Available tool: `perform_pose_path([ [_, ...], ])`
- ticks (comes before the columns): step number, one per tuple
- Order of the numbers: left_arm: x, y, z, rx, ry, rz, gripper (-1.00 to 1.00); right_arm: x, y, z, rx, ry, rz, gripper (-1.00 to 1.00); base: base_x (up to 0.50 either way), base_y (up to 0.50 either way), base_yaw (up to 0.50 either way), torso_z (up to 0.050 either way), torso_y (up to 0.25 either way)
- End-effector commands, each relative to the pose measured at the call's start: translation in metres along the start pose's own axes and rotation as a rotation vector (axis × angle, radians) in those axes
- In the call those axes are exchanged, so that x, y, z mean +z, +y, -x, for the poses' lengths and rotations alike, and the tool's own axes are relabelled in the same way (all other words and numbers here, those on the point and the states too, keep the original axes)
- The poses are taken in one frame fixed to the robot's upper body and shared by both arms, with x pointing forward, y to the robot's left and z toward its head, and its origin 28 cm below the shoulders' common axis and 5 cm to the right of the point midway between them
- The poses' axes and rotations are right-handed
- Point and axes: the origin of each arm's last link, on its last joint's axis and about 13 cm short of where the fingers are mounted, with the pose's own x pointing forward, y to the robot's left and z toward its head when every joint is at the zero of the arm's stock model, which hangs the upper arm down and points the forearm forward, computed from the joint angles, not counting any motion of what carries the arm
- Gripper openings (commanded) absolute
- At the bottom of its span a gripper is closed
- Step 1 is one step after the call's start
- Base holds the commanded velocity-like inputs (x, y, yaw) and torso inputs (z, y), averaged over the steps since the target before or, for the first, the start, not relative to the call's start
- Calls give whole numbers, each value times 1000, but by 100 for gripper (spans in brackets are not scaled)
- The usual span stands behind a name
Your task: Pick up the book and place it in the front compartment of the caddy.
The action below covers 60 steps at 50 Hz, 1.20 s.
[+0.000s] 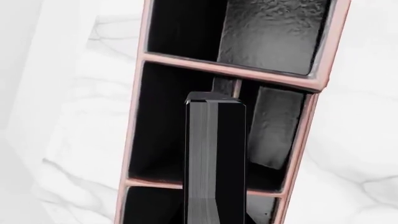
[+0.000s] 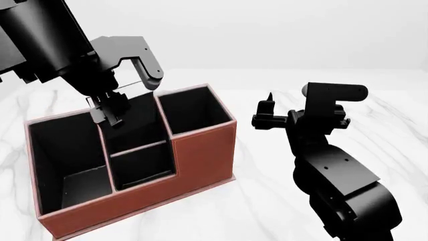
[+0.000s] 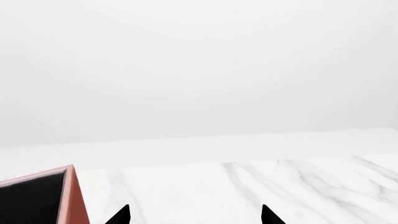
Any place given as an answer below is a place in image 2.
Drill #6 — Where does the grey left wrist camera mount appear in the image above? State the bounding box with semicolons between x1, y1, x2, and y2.
89;35;165;91

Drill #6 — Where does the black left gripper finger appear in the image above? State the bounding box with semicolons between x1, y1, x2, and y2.
105;91;132;129
88;94;112;125

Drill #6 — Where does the brown leather desk caddy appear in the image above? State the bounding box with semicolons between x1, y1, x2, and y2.
23;83;237;239

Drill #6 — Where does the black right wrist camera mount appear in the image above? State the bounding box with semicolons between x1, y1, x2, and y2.
301;82;369;112

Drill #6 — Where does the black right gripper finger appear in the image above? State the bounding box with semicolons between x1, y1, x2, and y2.
256;92;276;116
251;114;288;131

